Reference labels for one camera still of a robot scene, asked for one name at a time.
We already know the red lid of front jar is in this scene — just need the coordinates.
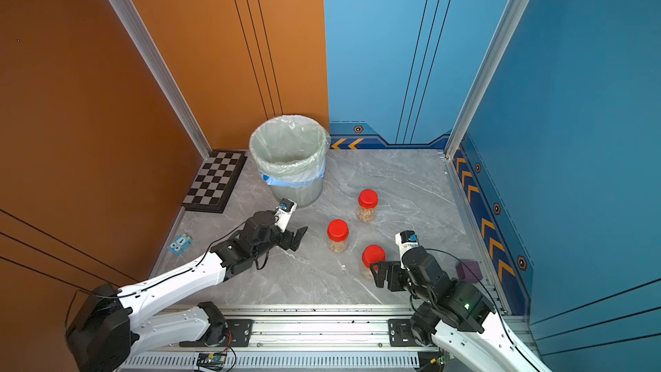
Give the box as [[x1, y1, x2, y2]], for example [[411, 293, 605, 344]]
[[361, 245, 386, 269]]

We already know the red lid of jar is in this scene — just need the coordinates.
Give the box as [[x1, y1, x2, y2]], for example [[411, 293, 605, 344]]
[[327, 219, 349, 243], [361, 245, 386, 269], [358, 189, 379, 209]]

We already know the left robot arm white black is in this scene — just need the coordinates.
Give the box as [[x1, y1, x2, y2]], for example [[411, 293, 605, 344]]
[[65, 199, 307, 371]]

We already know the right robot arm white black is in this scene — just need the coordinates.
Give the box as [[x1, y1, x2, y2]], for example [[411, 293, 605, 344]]
[[370, 246, 550, 371]]

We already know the grey mesh trash bin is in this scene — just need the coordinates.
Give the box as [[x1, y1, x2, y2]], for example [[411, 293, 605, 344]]
[[270, 177, 324, 208]]

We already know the purple block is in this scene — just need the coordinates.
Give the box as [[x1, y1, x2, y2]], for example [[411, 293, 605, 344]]
[[455, 259, 483, 284]]

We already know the red lid of middle jar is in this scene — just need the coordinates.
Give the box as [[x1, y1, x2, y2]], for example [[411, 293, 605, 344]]
[[327, 219, 349, 243]]

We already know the translucent green bin liner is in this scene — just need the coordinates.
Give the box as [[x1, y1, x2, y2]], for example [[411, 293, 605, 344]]
[[249, 115, 332, 188]]

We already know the black white chessboard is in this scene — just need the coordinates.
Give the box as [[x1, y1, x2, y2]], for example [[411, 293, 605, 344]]
[[182, 150, 247, 214]]

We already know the peanut jar back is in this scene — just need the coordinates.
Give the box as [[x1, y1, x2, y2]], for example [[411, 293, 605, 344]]
[[357, 205, 376, 222]]

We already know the small blue toy block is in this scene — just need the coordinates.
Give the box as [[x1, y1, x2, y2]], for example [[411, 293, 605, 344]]
[[168, 234, 192, 256]]

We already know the red lid of back jar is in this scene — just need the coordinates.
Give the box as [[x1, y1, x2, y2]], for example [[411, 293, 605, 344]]
[[358, 189, 379, 209]]

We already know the right green circuit board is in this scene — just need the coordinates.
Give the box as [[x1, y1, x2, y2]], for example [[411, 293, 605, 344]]
[[428, 351, 455, 371]]

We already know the green circuit board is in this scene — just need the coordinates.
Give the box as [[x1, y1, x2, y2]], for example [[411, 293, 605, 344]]
[[195, 352, 229, 372], [428, 351, 455, 371]]

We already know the left green circuit board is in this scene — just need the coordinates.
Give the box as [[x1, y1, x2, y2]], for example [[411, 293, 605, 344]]
[[195, 352, 229, 372]]

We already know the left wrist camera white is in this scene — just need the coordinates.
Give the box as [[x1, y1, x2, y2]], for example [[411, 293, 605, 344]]
[[275, 198, 297, 233]]

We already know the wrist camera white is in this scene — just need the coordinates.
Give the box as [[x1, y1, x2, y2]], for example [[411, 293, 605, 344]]
[[275, 198, 297, 233], [394, 230, 420, 259]]

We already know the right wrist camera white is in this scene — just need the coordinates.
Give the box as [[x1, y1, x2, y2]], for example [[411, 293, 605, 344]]
[[394, 230, 420, 259]]

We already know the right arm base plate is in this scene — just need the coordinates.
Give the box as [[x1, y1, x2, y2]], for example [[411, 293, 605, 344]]
[[387, 318, 456, 351]]

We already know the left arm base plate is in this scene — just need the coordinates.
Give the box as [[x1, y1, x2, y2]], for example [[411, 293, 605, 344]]
[[178, 319, 254, 348]]

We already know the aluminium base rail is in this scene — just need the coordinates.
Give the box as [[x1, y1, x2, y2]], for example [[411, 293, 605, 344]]
[[118, 305, 450, 371]]

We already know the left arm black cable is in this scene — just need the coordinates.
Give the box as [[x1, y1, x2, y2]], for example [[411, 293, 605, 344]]
[[64, 219, 249, 332]]

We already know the left aluminium corner post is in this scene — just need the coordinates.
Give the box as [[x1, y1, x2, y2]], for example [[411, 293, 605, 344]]
[[108, 0, 212, 158]]

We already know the aluminium corner post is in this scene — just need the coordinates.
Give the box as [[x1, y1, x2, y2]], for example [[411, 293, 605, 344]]
[[444, 0, 530, 161], [108, 0, 212, 158]]

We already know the right aluminium corner post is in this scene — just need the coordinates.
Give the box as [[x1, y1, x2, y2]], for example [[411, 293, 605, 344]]
[[444, 0, 530, 161]]

